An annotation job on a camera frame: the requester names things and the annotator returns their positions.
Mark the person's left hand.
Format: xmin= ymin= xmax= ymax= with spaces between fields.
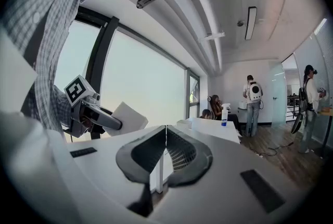
xmin=80 ymin=113 xmax=93 ymax=132

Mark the white rectangular block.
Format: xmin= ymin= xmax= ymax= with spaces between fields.
xmin=106 ymin=101 xmax=149 ymax=138

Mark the black floor cable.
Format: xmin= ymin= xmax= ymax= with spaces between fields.
xmin=249 ymin=141 xmax=295 ymax=157

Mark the person's left forearm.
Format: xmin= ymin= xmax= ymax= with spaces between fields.
xmin=27 ymin=79 xmax=75 ymax=131

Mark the frosted glass door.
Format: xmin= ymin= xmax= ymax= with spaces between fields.
xmin=270 ymin=61 xmax=287 ymax=128

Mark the metal railing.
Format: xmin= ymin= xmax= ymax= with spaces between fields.
xmin=286 ymin=95 xmax=298 ymax=122

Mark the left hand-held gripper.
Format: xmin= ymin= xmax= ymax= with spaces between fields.
xmin=63 ymin=74 xmax=123 ymax=138

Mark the black-framed ceiling lamp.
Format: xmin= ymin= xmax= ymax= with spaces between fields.
xmin=244 ymin=6 xmax=258 ymax=41

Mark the white ceiling bracket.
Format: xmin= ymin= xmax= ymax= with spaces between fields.
xmin=197 ymin=32 xmax=226 ymax=43

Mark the person's plaid shirt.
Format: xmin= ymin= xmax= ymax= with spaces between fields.
xmin=0 ymin=0 xmax=96 ymax=132

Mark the white spray bottle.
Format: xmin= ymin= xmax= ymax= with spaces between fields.
xmin=220 ymin=103 xmax=232 ymax=128

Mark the black window frame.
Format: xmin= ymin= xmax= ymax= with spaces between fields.
xmin=74 ymin=5 xmax=201 ymax=140

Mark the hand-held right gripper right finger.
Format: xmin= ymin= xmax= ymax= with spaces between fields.
xmin=166 ymin=125 xmax=213 ymax=188

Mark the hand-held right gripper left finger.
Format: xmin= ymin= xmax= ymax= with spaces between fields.
xmin=116 ymin=125 xmax=167 ymax=184

